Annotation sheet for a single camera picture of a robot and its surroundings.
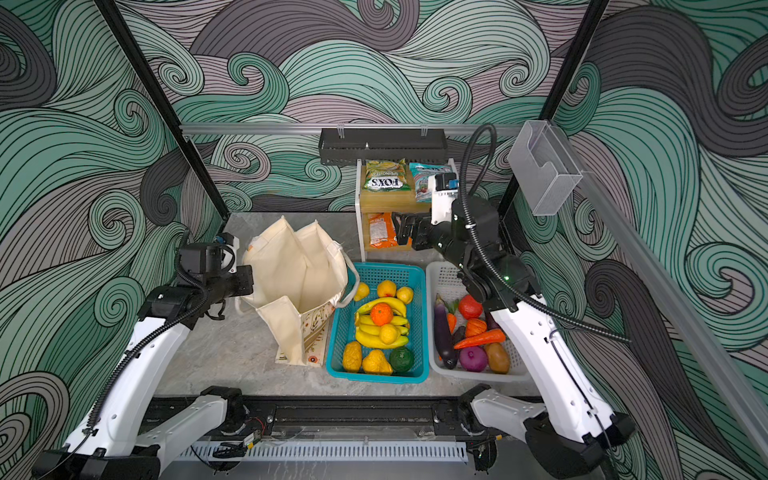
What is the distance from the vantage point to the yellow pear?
2.59ft

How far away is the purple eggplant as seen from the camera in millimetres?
793

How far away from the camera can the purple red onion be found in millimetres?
792

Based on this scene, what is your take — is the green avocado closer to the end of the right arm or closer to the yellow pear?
the yellow pear
